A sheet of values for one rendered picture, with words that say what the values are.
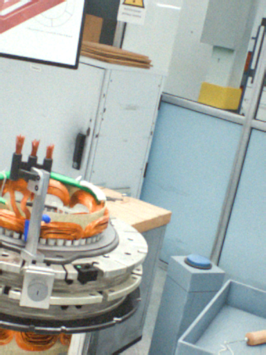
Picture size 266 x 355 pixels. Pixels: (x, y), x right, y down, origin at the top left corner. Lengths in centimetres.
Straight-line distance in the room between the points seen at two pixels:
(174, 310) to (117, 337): 19
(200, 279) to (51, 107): 241
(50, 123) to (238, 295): 251
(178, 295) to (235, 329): 20
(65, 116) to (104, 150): 27
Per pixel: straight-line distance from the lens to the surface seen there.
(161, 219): 123
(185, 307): 108
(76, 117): 324
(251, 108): 329
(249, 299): 98
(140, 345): 134
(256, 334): 89
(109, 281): 86
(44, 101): 342
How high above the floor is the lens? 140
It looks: 14 degrees down
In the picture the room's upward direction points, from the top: 12 degrees clockwise
